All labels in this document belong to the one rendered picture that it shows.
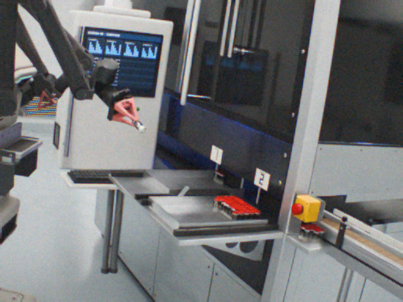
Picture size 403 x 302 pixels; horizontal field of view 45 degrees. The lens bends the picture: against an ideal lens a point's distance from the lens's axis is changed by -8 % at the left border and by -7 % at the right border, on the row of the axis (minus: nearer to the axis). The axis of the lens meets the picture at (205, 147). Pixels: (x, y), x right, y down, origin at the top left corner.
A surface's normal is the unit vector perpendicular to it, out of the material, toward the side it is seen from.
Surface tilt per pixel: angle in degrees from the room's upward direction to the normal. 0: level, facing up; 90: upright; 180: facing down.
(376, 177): 90
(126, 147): 90
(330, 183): 90
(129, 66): 90
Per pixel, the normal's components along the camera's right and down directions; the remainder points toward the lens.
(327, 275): 0.47, 0.25
